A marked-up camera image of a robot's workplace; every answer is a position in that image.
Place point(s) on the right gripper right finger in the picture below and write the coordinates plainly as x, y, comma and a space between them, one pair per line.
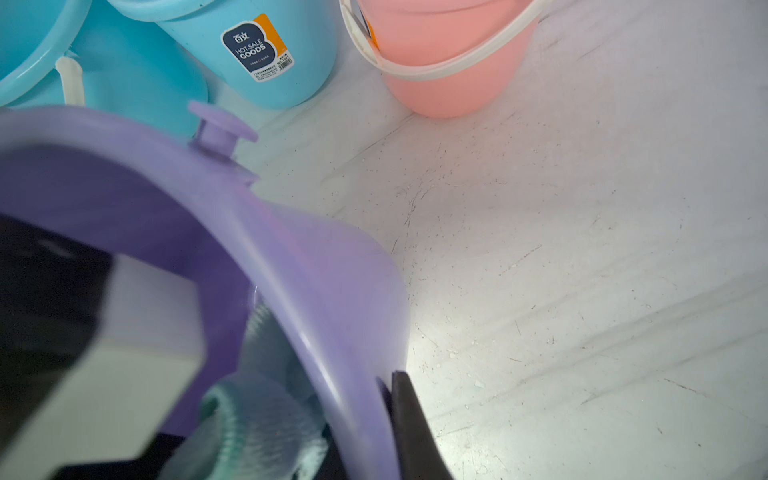
418, 455

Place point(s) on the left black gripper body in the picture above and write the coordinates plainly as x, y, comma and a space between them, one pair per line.
42, 312

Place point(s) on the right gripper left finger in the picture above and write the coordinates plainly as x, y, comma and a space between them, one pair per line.
332, 467

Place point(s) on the mint green microfiber cloth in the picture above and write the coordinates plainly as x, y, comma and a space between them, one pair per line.
263, 421

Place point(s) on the purple plastic bucket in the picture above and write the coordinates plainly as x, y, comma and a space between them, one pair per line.
131, 261

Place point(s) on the teal plastic bucket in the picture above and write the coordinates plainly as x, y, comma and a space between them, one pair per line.
275, 54
129, 68

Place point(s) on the pink plastic bucket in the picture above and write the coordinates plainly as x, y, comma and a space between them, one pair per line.
443, 59

